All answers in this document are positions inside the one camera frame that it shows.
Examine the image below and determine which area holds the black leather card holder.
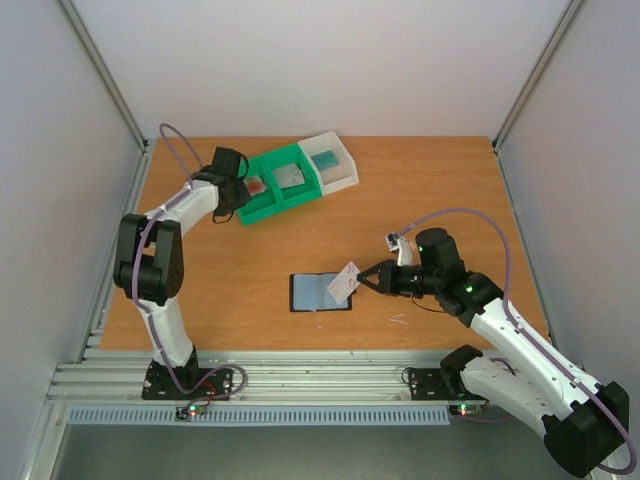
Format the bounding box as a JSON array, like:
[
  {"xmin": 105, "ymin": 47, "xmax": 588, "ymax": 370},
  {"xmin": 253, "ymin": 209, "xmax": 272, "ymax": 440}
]
[{"xmin": 289, "ymin": 272, "xmax": 352, "ymax": 313}]

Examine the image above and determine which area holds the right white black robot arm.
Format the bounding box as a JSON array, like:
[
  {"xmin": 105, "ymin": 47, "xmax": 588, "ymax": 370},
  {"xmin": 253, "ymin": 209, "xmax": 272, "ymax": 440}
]
[{"xmin": 358, "ymin": 228, "xmax": 630, "ymax": 478}]

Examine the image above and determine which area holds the teal card in bin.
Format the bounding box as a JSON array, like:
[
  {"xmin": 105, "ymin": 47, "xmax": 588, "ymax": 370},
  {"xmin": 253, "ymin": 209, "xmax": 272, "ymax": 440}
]
[{"xmin": 311, "ymin": 150, "xmax": 339, "ymax": 172}]

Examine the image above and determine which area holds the white bin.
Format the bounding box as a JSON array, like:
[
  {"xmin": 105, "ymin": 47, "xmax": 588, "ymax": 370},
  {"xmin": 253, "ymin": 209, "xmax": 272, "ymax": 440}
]
[{"xmin": 298, "ymin": 131, "xmax": 359, "ymax": 196}]

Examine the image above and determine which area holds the small circuit board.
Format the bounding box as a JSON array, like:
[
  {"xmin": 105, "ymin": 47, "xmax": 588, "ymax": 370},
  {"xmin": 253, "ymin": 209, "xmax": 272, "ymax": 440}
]
[
  {"xmin": 449, "ymin": 402, "xmax": 489, "ymax": 418},
  {"xmin": 175, "ymin": 404, "xmax": 208, "ymax": 421}
]

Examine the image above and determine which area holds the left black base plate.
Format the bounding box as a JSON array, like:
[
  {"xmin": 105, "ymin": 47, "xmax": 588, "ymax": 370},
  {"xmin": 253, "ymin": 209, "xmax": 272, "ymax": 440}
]
[{"xmin": 141, "ymin": 359, "xmax": 233, "ymax": 401}]

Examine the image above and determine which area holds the green bin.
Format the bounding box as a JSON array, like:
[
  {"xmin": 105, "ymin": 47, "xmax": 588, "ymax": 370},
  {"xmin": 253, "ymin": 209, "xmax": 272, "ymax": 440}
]
[
  {"xmin": 237, "ymin": 153, "xmax": 284, "ymax": 226},
  {"xmin": 266, "ymin": 144, "xmax": 322, "ymax": 210}
]

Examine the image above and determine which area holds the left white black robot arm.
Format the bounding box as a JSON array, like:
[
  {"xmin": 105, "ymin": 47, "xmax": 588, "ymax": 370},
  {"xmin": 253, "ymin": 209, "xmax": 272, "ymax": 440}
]
[{"xmin": 113, "ymin": 147, "xmax": 250, "ymax": 402}]

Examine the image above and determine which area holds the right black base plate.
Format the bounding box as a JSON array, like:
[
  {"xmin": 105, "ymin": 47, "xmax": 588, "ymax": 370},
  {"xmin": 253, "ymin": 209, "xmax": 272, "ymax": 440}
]
[{"xmin": 401, "ymin": 367, "xmax": 464, "ymax": 401}]

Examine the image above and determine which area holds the cherry blossom card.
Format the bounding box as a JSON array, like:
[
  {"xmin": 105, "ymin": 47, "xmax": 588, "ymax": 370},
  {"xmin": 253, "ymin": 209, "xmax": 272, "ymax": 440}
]
[
  {"xmin": 273, "ymin": 163, "xmax": 305, "ymax": 189},
  {"xmin": 326, "ymin": 262, "xmax": 360, "ymax": 304}
]

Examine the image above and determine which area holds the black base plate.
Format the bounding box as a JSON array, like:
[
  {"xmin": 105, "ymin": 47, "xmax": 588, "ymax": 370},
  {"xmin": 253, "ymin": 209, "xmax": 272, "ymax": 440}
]
[
  {"xmin": 141, "ymin": 359, "xmax": 233, "ymax": 401},
  {"xmin": 401, "ymin": 367, "xmax": 464, "ymax": 401}
]

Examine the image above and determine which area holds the left small circuit board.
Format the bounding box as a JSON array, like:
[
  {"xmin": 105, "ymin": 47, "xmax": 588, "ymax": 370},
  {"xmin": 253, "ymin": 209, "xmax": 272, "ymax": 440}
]
[{"xmin": 175, "ymin": 404, "xmax": 208, "ymax": 421}]

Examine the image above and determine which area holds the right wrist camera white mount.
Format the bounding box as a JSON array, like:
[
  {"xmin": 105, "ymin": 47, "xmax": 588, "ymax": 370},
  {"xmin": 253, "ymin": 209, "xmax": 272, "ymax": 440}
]
[{"xmin": 385, "ymin": 232, "xmax": 414, "ymax": 266}]

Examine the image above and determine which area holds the right small circuit board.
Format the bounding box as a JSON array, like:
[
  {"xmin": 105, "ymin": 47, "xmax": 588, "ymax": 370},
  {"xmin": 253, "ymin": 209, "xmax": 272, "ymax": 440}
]
[{"xmin": 449, "ymin": 402, "xmax": 489, "ymax": 418}]

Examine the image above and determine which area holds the aluminium frame rail front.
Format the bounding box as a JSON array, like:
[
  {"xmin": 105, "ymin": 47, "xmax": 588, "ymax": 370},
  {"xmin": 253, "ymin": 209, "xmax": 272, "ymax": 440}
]
[{"xmin": 47, "ymin": 349, "xmax": 596, "ymax": 409}]

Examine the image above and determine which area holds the grey slotted cable duct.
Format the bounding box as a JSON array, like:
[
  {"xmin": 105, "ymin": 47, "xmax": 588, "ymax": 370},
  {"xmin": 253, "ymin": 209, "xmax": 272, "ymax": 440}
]
[{"xmin": 68, "ymin": 405, "xmax": 450, "ymax": 427}]

